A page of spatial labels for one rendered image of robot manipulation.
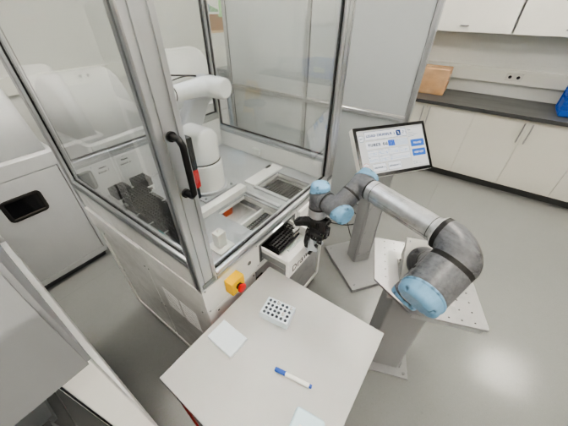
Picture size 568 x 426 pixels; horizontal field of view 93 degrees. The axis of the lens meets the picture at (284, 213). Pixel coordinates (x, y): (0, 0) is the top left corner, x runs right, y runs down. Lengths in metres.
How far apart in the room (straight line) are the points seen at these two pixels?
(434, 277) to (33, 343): 0.75
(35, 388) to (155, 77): 0.56
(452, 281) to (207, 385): 0.83
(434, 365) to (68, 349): 1.97
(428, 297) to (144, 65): 0.81
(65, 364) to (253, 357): 0.73
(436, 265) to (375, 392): 1.30
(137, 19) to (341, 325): 1.13
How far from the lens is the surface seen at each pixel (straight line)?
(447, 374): 2.17
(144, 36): 0.68
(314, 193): 1.00
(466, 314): 1.44
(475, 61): 4.44
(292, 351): 1.13
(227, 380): 1.11
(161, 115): 0.71
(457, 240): 0.80
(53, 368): 0.51
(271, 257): 1.24
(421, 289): 0.76
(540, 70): 4.46
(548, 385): 2.48
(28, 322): 0.44
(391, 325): 1.64
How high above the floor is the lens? 1.79
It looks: 38 degrees down
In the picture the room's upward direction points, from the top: 1 degrees clockwise
